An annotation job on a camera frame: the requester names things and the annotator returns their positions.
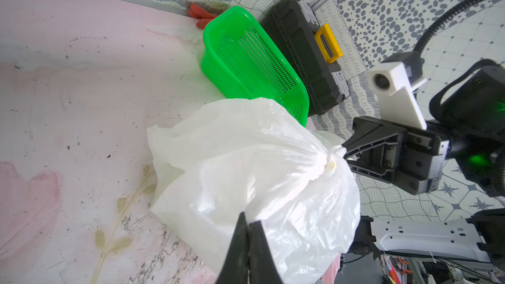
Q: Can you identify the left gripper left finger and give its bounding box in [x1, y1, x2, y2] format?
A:
[216, 212, 249, 284]

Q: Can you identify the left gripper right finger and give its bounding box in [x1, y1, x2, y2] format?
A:
[249, 221, 283, 284]

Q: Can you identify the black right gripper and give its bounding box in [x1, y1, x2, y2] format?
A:
[343, 116, 451, 195]

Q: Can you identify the pink patterned plastic bag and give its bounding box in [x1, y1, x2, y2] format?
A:
[320, 254, 341, 284]

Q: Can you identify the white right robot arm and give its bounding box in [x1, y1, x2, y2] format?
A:
[345, 59, 504, 273]

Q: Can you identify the black plastic toolbox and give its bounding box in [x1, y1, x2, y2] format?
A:
[260, 0, 350, 116]

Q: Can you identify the green plastic basket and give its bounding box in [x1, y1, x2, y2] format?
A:
[201, 7, 310, 126]

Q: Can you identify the red object behind basket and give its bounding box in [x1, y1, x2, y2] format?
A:
[188, 4, 217, 30]

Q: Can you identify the floral pink table mat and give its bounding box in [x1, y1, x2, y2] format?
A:
[1, 0, 221, 283]

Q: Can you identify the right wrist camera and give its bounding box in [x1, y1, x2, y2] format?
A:
[366, 62, 427, 130]

